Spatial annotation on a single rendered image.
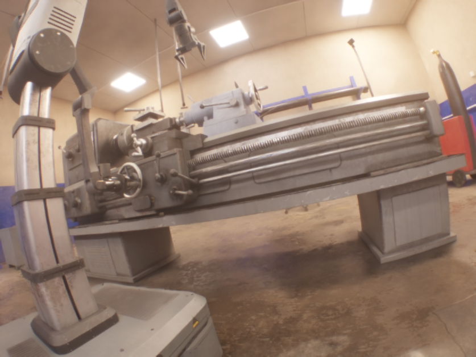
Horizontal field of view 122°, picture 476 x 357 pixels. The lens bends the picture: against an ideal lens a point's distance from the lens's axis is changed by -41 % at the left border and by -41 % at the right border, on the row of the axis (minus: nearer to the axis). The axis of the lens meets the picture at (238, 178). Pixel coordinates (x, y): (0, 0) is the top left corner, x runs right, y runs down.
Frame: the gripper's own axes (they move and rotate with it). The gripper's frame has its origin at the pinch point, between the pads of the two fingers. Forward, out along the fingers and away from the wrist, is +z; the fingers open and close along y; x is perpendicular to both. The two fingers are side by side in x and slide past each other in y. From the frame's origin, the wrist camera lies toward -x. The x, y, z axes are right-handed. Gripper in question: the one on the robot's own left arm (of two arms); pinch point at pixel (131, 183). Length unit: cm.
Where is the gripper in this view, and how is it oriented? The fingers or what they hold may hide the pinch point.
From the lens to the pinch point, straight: 119.2
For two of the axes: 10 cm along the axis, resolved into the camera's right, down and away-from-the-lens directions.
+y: -1.4, 9.9, 0.7
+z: 3.1, -0.3, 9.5
